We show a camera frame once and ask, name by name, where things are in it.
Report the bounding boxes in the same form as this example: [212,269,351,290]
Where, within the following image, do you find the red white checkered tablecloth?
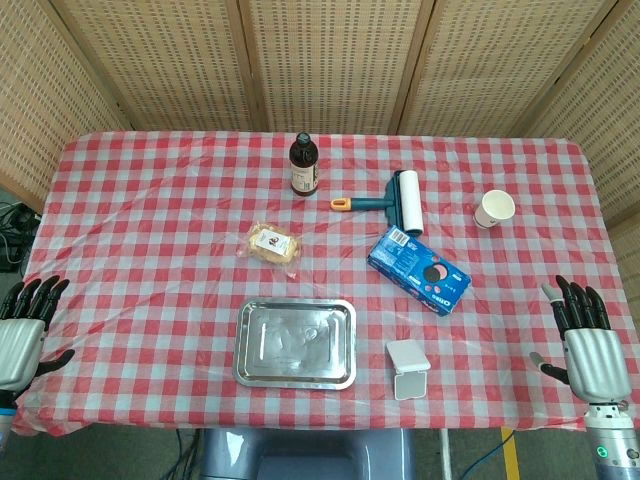
[10,130,640,437]

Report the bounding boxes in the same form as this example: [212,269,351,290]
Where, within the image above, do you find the woven bamboo folding screen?
[0,0,640,321]

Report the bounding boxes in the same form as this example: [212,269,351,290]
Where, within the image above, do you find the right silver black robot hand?
[529,275,633,403]

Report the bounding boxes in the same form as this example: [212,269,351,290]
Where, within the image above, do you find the dark brown sauce bottle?
[289,131,320,198]

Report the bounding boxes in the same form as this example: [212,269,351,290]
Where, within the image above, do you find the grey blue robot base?
[198,428,419,480]

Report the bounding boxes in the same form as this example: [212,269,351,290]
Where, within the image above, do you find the teal lint roller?
[329,169,425,237]

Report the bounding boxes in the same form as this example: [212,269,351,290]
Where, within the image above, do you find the blue Oreo cookie box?
[367,225,473,318]

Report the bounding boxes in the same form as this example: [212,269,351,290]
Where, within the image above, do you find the white folding phone stand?
[385,339,432,401]

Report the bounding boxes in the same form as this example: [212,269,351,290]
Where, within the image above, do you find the white paper cup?
[473,189,516,230]

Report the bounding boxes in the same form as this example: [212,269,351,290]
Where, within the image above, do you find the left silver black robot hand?
[0,274,76,395]

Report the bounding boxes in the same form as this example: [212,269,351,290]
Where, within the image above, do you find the black cables on floor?
[0,200,42,274]

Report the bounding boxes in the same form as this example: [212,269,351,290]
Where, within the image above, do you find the bread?
[236,220,304,279]

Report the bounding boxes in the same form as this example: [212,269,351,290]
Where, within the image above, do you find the rectangular metal tray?
[234,297,358,391]

